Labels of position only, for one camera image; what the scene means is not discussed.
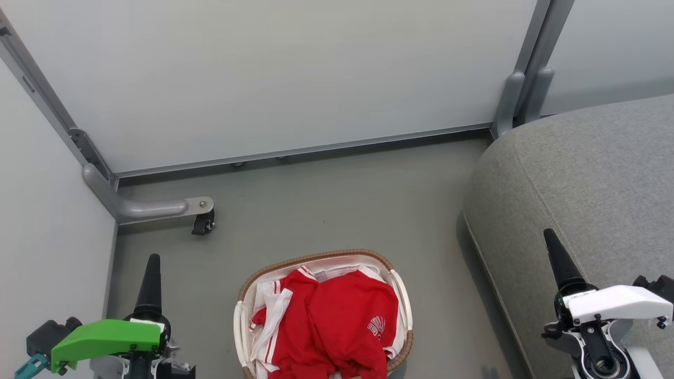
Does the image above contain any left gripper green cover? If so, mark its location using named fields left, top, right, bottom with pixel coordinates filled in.
left=51, top=254, right=172, bottom=379

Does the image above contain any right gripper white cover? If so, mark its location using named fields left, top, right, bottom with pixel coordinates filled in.
left=542, top=228, right=674, bottom=340

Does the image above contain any red shirt with print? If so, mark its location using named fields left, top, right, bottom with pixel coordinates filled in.
left=252, top=267, right=401, bottom=379

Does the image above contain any grey fabric sofa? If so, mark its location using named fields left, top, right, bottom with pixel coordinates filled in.
left=463, top=94, right=674, bottom=379

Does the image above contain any long grey partition foot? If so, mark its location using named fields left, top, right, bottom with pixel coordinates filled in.
left=82, top=163, right=215, bottom=225

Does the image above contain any black caster wheel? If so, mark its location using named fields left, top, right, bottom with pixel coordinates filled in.
left=191, top=209, right=216, bottom=236

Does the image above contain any woven laundry basket white liner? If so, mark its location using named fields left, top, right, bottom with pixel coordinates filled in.
left=233, top=249, right=414, bottom=379

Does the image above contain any short grey partition foot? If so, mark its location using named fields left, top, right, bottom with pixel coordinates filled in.
left=521, top=67, right=555, bottom=125
left=492, top=72, right=526, bottom=139

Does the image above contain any teal cable connector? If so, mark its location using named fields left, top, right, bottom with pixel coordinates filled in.
left=14, top=353, right=51, bottom=379

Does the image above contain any grey partition bottom rail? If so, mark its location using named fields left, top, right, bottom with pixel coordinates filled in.
left=113, top=123, right=494, bottom=178

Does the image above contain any grey double partition post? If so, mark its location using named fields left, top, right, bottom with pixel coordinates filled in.
left=513, top=0, right=576, bottom=127

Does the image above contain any grey partition post with hinge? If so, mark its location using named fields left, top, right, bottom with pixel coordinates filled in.
left=0, top=9, right=117, bottom=186

